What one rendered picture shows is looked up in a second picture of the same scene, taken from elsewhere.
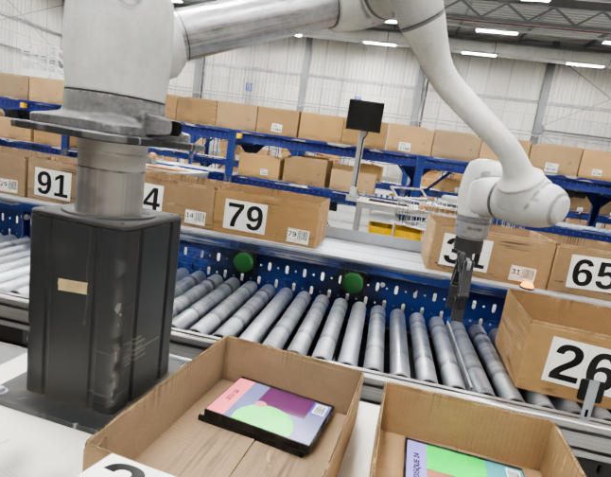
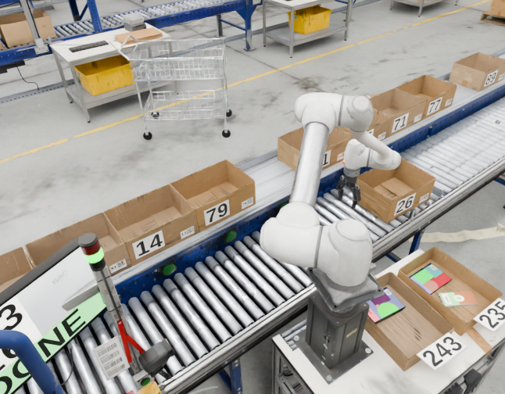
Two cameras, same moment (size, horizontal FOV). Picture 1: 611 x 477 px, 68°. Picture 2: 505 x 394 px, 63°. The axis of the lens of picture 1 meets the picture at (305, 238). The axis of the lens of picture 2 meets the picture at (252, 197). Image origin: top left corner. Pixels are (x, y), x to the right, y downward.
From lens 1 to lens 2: 1.79 m
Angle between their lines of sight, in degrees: 48
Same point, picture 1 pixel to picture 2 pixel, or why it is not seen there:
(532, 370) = (391, 215)
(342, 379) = (385, 277)
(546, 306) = (367, 174)
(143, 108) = not seen: hidden behind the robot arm
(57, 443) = (367, 368)
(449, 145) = not seen: outside the picture
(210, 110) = not seen: outside the picture
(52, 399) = (342, 363)
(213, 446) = (388, 329)
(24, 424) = (351, 375)
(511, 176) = (384, 159)
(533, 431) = (431, 252)
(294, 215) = (243, 195)
